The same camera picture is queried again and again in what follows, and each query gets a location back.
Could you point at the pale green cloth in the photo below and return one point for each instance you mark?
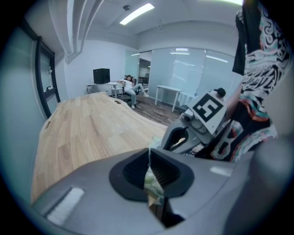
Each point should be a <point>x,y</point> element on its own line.
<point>157,142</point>

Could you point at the black office chair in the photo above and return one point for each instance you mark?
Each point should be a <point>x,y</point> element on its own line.
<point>135,80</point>

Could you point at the white cloth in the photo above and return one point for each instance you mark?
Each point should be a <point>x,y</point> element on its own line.
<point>151,181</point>

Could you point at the black printed t-shirt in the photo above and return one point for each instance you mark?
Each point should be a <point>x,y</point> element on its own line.
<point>252,23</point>

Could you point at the black window frame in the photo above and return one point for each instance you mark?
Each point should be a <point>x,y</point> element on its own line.
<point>42,75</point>

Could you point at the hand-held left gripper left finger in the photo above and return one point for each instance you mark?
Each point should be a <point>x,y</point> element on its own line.
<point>92,202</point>

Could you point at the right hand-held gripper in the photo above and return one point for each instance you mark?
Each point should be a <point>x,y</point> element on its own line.
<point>209,110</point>

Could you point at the white ceiling pipe bundle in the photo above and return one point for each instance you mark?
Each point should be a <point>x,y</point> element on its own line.
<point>73,27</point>

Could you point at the smoke detector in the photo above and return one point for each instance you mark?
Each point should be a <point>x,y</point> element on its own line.
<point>126,8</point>

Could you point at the black monitor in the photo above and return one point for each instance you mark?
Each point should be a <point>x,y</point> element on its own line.
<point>101,76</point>

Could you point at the person's grey trousers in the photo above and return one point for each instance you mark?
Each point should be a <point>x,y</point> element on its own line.
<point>282,103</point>

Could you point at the white draped table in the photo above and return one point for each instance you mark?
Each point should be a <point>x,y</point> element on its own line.
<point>187,98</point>

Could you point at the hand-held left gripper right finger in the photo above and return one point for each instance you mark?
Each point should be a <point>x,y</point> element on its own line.
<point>218,195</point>

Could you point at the person's right forearm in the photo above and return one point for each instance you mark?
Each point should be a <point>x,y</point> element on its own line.
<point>233,103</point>

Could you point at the ceiling light panel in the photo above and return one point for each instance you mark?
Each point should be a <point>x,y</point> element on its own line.
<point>136,13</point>

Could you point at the white desk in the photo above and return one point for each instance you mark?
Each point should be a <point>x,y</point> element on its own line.
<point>168,87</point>
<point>103,84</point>

